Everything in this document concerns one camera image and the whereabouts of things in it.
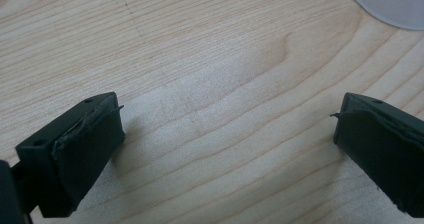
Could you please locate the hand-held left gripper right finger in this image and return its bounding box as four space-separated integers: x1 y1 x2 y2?
330 92 424 218

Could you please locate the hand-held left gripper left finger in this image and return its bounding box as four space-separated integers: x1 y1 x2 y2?
15 91 126 218

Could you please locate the clear plastic storage box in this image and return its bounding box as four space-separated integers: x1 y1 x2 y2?
338 0 424 31

